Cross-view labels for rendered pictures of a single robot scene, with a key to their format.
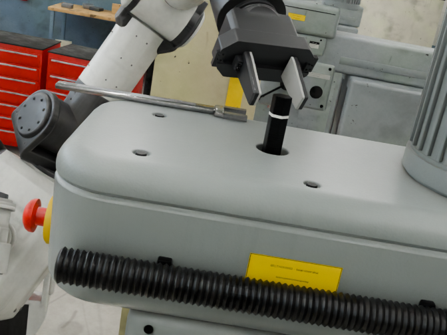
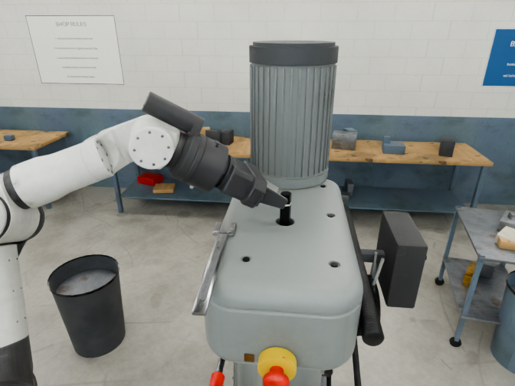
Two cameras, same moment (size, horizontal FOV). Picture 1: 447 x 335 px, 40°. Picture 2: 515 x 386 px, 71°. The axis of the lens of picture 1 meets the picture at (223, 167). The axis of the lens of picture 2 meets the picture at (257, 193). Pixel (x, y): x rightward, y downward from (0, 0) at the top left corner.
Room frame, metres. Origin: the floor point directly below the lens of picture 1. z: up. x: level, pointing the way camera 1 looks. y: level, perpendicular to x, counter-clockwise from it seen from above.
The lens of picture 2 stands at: (0.62, 0.58, 2.24)
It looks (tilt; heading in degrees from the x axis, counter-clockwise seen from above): 25 degrees down; 278
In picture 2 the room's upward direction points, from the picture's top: straight up
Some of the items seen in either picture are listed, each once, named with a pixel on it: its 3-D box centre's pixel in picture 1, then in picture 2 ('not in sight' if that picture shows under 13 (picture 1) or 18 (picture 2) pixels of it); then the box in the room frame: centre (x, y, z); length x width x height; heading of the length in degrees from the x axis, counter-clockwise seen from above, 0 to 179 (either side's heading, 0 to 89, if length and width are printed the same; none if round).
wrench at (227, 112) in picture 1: (152, 100); (214, 260); (0.76, 0.10, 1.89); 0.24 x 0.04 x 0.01; 94
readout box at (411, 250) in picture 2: not in sight; (399, 257); (0.33, -0.36, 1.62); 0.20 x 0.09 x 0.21; 92
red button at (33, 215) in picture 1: (38, 216); (276, 378); (0.65, 0.20, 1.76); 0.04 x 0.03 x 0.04; 2
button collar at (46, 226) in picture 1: (58, 219); (277, 365); (0.65, 0.18, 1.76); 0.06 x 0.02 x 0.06; 2
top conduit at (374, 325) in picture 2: (295, 301); (352, 257); (0.51, -0.09, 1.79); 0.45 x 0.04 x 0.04; 92
